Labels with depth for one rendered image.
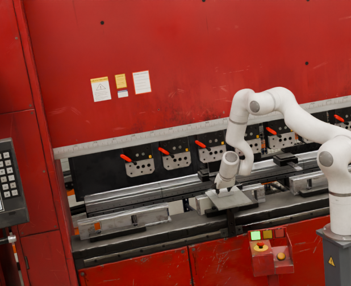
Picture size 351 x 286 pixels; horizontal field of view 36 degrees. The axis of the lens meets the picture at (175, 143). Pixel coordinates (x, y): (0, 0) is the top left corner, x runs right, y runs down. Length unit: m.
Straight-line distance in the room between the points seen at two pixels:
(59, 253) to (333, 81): 1.72
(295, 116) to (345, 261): 0.64
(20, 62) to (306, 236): 1.79
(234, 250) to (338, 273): 0.77
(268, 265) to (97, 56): 1.34
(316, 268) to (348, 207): 0.99
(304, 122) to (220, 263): 1.06
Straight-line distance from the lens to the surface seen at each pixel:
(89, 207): 3.16
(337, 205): 2.32
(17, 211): 2.30
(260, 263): 2.76
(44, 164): 2.58
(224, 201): 2.82
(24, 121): 2.53
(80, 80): 2.71
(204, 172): 3.18
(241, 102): 2.47
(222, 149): 2.90
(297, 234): 3.11
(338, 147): 2.20
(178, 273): 2.98
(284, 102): 2.41
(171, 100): 2.78
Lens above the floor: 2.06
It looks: 15 degrees down
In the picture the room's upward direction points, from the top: 8 degrees counter-clockwise
